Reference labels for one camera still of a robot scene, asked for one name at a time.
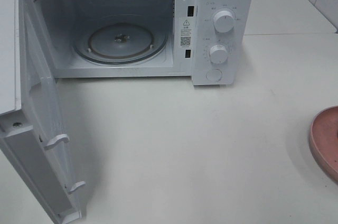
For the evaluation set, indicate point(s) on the white timer knob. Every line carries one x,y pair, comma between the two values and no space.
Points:
218,54

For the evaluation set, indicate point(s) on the white upper power knob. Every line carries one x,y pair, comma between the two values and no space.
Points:
223,20

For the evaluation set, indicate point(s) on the white microwave door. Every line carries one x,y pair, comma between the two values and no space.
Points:
33,136

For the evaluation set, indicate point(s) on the pink round plate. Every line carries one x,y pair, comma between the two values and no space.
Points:
323,141

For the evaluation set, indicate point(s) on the white microwave oven body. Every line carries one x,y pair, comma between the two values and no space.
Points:
186,53

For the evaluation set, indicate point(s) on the glass microwave turntable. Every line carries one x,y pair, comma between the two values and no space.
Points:
122,39

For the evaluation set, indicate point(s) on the round white door release button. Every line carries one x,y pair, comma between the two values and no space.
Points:
214,75

